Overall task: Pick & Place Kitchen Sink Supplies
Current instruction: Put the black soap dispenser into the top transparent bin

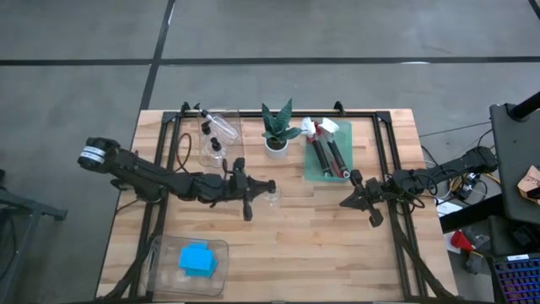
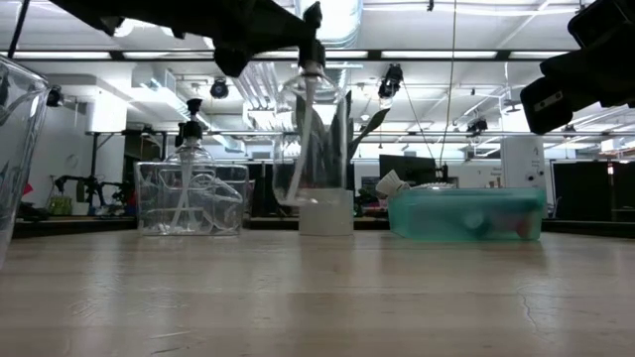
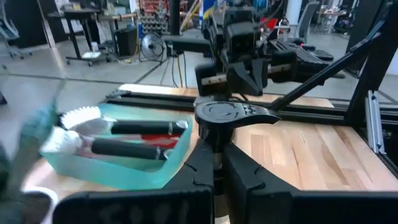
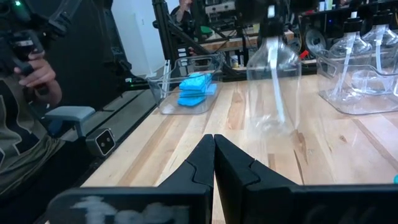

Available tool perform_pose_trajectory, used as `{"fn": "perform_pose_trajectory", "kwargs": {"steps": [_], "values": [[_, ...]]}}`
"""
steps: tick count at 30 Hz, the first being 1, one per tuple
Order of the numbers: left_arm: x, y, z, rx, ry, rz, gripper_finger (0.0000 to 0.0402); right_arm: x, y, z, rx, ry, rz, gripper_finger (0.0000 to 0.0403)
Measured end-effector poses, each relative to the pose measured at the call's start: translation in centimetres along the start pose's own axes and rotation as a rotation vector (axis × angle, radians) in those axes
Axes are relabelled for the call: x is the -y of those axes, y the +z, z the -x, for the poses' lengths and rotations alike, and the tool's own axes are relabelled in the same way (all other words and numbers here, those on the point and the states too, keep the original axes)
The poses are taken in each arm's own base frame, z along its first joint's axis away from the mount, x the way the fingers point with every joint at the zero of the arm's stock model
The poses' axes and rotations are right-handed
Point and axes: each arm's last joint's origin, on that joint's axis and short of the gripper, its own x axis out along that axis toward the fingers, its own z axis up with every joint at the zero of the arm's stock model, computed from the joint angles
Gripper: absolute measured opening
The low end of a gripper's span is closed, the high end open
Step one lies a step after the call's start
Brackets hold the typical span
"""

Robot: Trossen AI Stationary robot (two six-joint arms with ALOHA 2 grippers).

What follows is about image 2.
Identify green translucent plastic bin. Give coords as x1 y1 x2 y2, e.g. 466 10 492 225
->
386 186 548 244

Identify clear plastic bin rounded corners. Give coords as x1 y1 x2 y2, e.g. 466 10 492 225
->
0 54 52 272

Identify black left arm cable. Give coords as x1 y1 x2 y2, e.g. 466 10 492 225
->
7 0 32 60

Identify black partition panel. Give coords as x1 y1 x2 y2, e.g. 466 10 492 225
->
552 160 635 223

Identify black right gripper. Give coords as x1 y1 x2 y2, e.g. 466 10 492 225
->
519 0 635 135

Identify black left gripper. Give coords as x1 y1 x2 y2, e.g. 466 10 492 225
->
178 0 318 78

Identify green plant in white pot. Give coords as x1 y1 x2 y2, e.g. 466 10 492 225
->
295 88 392 238

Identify white ceiling duct box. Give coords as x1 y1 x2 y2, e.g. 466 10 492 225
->
86 93 128 134

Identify black computer monitor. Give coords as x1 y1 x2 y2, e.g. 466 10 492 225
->
378 154 438 187

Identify clear plastic bin with handles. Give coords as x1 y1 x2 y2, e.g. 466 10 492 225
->
133 161 250 237

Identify overhead light bar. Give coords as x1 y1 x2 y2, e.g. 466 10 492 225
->
0 48 572 63

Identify white brush plain black handle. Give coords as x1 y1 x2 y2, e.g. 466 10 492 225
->
375 169 411 198

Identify small green object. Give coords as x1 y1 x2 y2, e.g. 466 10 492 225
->
48 195 73 217

